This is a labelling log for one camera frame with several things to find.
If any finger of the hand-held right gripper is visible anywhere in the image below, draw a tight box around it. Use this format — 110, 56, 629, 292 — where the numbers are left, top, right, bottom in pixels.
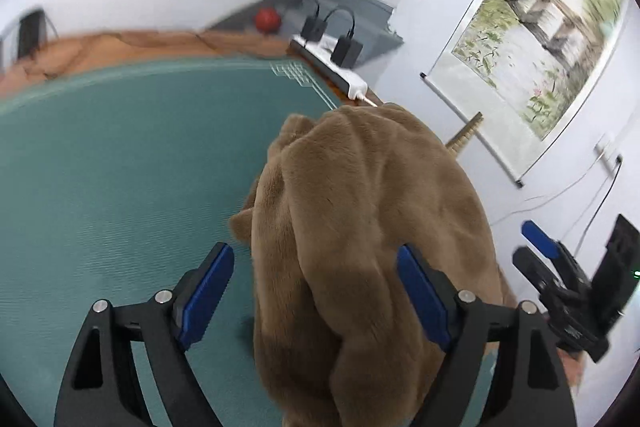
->
512, 247, 556, 296
521, 220, 581, 281

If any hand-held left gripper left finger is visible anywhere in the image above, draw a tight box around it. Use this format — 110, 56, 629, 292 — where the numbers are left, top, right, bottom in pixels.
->
54, 242, 236, 427

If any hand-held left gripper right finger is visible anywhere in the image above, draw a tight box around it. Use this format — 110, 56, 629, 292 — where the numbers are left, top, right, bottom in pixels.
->
396, 244, 578, 427

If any brown fleece garment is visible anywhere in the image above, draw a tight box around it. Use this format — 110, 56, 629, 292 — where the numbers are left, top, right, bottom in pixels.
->
229, 103, 516, 427

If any wooden chair back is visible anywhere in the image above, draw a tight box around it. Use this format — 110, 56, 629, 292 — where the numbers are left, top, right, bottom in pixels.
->
445, 112, 485, 156

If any green table mat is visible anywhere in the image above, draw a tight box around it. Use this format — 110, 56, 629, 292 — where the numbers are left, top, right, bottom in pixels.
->
0, 57, 496, 427

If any hanging scroll painting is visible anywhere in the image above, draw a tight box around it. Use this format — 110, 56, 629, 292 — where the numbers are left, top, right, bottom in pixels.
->
420, 0, 631, 188

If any white power strip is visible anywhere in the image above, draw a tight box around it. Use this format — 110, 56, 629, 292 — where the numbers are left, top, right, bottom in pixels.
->
291, 34, 379, 108

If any black charger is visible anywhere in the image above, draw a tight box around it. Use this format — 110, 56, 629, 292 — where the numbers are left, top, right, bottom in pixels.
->
332, 36, 364, 68
301, 16, 325, 42

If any red ball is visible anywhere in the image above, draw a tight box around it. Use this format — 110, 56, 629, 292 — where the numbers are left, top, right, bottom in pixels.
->
255, 8, 280, 34

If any black chair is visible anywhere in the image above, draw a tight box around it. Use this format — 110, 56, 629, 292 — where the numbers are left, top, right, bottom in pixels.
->
0, 8, 54, 72

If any white wall outlet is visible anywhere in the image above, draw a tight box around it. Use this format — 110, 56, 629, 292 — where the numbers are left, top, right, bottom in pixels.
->
595, 134, 624, 168

